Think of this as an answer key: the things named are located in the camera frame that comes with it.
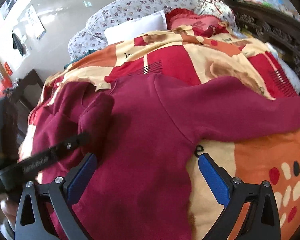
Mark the red paper wall decoration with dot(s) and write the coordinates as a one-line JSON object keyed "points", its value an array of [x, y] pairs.
{"points": [[8, 69]]}

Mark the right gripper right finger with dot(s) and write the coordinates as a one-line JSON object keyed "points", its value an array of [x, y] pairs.
{"points": [[262, 218]]}

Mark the wall calendar poster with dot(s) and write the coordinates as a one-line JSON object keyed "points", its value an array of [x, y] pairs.
{"points": [[32, 23]]}

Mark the dark wooden side table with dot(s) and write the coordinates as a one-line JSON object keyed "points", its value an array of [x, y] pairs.
{"points": [[25, 94]]}

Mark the floral quilt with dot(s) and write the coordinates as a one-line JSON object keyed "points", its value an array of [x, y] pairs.
{"points": [[92, 37]]}

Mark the red orange patterned blanket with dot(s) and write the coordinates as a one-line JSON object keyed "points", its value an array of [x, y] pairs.
{"points": [[185, 54]]}

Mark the dark carved wooden headboard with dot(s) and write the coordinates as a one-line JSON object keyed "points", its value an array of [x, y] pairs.
{"points": [[270, 25]]}

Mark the white pillow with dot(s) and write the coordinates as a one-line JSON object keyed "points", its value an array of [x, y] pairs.
{"points": [[136, 27]]}

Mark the maroon fleece sweater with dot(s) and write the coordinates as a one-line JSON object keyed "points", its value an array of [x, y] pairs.
{"points": [[144, 130]]}

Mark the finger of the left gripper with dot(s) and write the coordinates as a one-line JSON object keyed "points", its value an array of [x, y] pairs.
{"points": [[55, 153]]}

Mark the person's left hand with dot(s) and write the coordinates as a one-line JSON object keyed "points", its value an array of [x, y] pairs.
{"points": [[9, 209]]}

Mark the dark cloth hanging on wall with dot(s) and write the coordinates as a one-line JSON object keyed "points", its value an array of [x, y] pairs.
{"points": [[17, 44]]}

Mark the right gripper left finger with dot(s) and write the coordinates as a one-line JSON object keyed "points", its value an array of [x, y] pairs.
{"points": [[62, 193]]}

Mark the red pink pillow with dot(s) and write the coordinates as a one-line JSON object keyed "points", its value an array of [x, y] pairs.
{"points": [[208, 24]]}

